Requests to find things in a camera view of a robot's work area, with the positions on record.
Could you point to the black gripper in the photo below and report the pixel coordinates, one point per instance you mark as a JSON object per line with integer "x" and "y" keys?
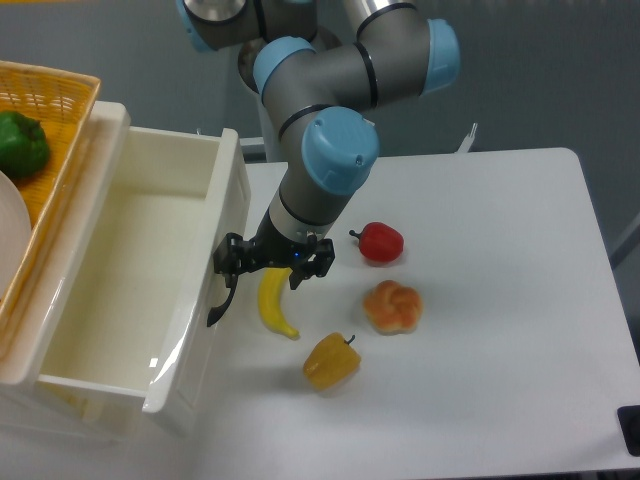
{"x": 269, "y": 248}

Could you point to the yellow toy banana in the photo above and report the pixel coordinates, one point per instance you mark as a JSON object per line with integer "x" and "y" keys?
{"x": 269, "y": 296}

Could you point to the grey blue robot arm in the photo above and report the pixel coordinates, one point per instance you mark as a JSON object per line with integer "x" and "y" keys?
{"x": 316, "y": 100}

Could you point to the red toy bell pepper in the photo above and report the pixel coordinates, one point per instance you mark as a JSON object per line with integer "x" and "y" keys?
{"x": 379, "y": 242}

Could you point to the yellow toy bell pepper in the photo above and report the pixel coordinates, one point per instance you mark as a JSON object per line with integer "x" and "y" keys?
{"x": 332, "y": 360}

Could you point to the black object at edge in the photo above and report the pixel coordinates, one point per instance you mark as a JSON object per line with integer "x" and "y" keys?
{"x": 629, "y": 420}

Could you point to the green toy bell pepper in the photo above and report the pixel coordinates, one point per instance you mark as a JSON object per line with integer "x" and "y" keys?
{"x": 24, "y": 147}

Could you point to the white plate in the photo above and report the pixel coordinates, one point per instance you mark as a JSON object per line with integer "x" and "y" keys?
{"x": 15, "y": 232}

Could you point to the yellow woven basket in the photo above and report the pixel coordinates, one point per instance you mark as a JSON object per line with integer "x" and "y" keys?
{"x": 62, "y": 101}

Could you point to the white drawer cabinet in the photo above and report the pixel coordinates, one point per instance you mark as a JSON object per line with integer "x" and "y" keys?
{"x": 31, "y": 311}

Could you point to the orange toy bread roll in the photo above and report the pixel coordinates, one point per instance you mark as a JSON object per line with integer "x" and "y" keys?
{"x": 393, "y": 308}

